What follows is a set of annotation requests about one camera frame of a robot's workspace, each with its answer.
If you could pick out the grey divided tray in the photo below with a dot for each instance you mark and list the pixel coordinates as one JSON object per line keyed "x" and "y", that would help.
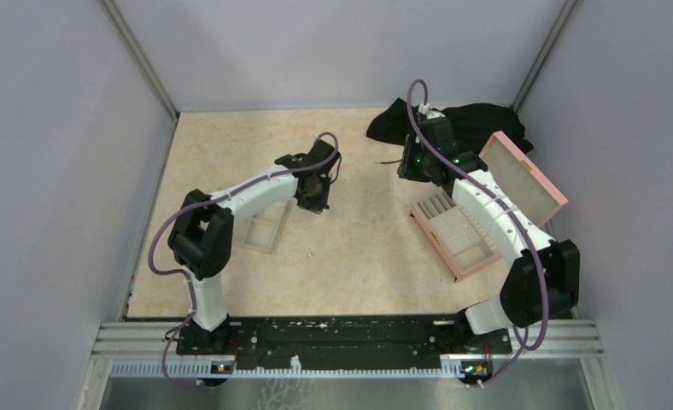
{"x": 261, "y": 232}

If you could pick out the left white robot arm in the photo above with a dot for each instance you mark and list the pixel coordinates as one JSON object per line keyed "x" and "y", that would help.
{"x": 201, "y": 232}

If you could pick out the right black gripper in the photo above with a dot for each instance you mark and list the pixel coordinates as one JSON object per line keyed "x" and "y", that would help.
{"x": 406, "y": 169}

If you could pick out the black cloth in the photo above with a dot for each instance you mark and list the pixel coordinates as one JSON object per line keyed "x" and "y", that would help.
{"x": 472, "y": 125}

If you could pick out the white toothed cable rail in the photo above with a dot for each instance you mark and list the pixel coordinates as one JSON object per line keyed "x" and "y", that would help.
{"x": 221, "y": 369}

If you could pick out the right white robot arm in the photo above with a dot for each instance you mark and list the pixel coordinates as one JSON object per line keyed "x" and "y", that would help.
{"x": 540, "y": 284}

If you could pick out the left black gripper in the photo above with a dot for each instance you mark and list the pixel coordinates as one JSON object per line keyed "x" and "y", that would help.
{"x": 316, "y": 205}

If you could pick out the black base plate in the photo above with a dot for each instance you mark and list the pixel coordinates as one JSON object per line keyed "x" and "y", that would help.
{"x": 347, "y": 342}

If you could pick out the pink jewelry box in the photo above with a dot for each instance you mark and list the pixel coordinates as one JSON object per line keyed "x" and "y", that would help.
{"x": 482, "y": 229}

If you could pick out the aluminium frame rail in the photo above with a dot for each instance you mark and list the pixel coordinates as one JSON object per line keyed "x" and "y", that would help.
{"x": 565, "y": 339}

